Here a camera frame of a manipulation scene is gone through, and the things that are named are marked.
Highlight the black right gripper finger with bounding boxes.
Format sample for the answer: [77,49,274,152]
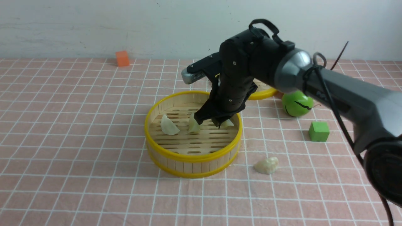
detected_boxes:
[212,117,230,128]
[194,110,208,125]

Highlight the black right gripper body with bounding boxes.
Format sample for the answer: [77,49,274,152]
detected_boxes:
[201,40,253,119]

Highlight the greenish crescent dumpling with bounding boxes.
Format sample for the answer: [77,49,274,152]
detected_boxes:
[221,119,234,128]

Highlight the pale green crescent dumpling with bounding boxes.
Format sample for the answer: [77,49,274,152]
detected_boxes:
[188,112,201,134]

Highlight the round pleated white dumpling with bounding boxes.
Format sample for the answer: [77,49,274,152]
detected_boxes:
[253,156,279,175]

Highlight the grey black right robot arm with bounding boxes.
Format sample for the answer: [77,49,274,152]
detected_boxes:
[182,25,402,207]

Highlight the woven steamer lid yellow rim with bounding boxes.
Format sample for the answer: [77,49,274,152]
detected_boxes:
[249,79,278,100]

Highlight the bamboo steamer tray yellow rims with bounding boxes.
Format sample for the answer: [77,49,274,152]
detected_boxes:
[144,90,243,178]

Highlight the green toy apple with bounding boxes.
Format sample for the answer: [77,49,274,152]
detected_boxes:
[282,91,321,117]

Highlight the green foam cube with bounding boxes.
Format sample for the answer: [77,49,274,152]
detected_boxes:
[308,121,330,143]

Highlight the orange foam cube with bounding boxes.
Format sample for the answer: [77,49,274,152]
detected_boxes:
[115,50,130,67]

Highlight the pink checked tablecloth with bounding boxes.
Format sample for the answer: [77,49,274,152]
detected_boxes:
[0,58,388,226]

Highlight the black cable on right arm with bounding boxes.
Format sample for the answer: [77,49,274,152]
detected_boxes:
[248,19,394,226]

